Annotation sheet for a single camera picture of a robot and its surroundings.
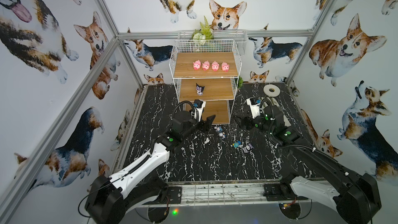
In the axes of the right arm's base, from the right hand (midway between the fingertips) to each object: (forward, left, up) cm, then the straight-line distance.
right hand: (238, 112), depth 76 cm
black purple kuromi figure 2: (-9, -7, -21) cm, 24 cm away
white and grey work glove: (+24, -31, -25) cm, 46 cm away
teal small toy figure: (-7, 0, -22) cm, 23 cm away
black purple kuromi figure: (+10, +19, +6) cm, 22 cm away
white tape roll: (+34, -34, -26) cm, 55 cm away
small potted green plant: (+31, -6, -10) cm, 33 cm away
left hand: (0, +13, +2) cm, 13 cm away
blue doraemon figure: (+3, +8, -22) cm, 24 cm away
